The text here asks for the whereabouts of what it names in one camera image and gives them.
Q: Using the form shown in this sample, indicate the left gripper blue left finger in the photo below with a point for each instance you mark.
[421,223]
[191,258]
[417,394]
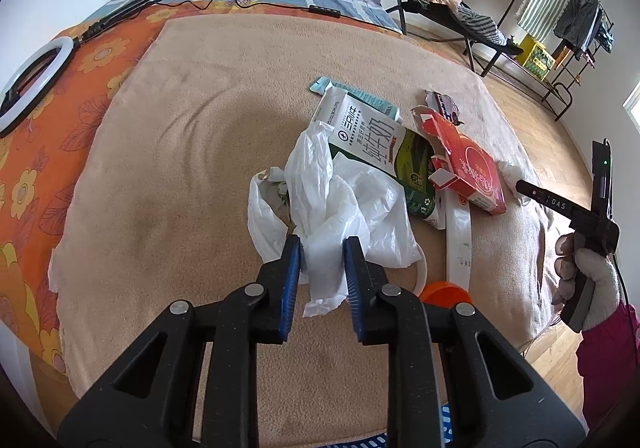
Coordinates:
[274,314]

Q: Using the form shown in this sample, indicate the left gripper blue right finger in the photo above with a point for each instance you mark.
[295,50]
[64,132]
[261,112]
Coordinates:
[365,281]

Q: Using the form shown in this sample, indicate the white plastic bag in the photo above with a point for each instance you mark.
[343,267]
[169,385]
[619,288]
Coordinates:
[324,199]

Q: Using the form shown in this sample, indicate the long white paper wrapper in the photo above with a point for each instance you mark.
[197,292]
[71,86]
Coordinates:
[458,239]

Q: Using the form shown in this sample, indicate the red medicine box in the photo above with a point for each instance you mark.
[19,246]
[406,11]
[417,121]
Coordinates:
[464,167]

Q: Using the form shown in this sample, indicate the green white milk carton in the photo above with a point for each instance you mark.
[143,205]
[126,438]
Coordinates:
[362,133]

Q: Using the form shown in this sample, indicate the purple snack wrapper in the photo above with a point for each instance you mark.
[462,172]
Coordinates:
[443,104]

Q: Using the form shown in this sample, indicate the magenta sleeve forearm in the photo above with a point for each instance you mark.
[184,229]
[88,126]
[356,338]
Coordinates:
[604,360]

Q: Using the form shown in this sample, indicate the right gloved hand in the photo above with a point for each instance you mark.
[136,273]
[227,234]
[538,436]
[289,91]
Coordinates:
[606,293]

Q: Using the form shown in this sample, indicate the orange round lid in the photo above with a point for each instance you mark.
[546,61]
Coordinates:
[444,294]

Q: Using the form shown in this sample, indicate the window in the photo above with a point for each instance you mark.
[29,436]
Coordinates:
[632,106]

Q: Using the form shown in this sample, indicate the beige fleece blanket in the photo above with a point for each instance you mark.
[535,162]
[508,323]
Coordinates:
[321,386]

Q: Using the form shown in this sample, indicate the blue plastic basket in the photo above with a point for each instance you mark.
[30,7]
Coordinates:
[427,425]

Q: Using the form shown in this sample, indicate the yellow plastic crate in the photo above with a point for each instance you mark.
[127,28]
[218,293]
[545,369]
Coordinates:
[535,58]

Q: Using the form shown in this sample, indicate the teal foil sachet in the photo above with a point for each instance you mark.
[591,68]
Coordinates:
[380,104]

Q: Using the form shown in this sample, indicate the black clothes rack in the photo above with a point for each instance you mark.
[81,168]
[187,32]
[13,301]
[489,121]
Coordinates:
[557,92]

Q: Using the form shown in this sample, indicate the dark hanging jacket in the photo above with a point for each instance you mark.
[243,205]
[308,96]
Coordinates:
[578,23]

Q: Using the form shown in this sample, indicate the striped garment on chair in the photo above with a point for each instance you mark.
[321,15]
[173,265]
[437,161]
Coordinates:
[482,25]

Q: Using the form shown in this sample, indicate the orange floral bedsheet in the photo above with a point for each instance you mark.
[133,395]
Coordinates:
[55,138]

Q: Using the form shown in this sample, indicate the black ring light stand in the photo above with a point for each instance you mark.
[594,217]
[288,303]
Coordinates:
[131,9]

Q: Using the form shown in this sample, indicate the white ring light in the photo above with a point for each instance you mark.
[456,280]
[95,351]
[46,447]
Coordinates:
[33,80]

